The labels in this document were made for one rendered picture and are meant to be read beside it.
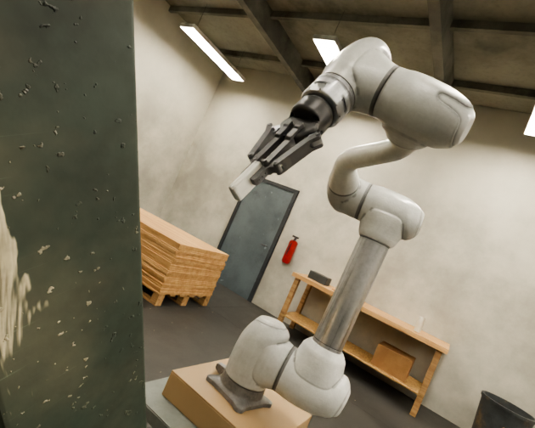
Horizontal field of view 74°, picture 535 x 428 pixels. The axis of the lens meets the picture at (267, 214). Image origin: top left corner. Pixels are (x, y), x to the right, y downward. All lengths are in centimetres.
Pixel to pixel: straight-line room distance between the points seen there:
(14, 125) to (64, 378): 18
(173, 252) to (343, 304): 327
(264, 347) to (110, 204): 100
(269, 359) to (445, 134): 84
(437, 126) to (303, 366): 81
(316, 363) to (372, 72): 84
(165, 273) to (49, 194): 408
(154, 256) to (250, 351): 335
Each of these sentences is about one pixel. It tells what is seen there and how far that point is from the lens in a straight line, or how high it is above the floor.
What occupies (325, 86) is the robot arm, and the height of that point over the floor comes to 167.
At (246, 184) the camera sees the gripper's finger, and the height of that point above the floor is 144.
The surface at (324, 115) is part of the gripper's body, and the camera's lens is 66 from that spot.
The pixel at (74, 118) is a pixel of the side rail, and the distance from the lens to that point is 23.
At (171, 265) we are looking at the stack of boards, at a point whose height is 51.
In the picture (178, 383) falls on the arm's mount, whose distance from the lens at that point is 128.
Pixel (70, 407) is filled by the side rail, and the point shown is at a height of 121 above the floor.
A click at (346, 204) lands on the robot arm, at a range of 118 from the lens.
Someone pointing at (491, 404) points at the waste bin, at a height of 60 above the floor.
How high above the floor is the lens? 140
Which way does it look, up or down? 1 degrees up
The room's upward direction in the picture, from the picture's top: 24 degrees clockwise
